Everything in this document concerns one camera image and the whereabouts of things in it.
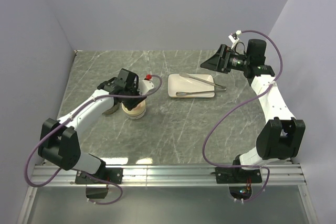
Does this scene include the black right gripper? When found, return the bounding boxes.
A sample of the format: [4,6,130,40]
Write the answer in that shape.
[201,44,250,74]

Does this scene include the cream round lid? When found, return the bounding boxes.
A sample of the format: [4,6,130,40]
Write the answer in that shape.
[122,100,146,116]

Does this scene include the red striped steel tin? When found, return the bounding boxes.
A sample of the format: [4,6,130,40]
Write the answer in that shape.
[122,100,146,120]

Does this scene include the grey steel tin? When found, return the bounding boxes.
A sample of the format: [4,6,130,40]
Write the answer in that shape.
[102,104,120,116]

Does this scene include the metal serving tongs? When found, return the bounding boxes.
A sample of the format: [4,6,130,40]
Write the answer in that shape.
[171,73,227,98]

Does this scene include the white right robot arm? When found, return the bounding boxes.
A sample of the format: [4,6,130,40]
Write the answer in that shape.
[201,39,306,182]

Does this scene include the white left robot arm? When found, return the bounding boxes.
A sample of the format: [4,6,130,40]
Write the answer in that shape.
[38,69,154,183]

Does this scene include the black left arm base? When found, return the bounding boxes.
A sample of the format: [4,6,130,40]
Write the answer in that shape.
[75,167,123,185]

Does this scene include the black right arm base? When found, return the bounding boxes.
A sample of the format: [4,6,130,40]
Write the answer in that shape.
[211,167,262,184]

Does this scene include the white rectangular plate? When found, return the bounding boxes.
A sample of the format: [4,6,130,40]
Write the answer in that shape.
[167,73,215,98]

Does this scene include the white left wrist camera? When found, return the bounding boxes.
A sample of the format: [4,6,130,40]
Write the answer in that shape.
[138,74,155,95]

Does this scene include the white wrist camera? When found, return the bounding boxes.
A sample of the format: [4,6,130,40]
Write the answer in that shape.
[228,30,242,50]
[138,74,155,95]

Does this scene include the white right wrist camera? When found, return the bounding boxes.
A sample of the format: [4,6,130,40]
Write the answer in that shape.
[228,30,242,50]

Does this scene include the aluminium mounting rail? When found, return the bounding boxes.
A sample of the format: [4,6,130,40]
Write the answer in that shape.
[28,140,308,188]

